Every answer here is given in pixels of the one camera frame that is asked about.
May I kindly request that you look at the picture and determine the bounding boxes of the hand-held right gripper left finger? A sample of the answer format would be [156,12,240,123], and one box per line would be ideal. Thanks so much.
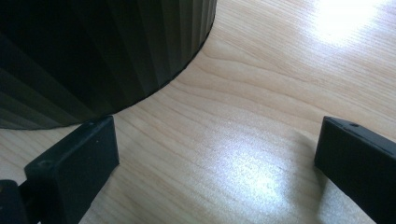
[23,115,120,224]

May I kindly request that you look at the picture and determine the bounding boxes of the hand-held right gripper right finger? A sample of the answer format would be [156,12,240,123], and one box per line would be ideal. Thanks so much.
[313,116,396,224]

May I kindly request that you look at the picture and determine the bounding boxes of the black ribbed trash bin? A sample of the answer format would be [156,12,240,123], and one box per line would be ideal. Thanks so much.
[0,0,218,131]

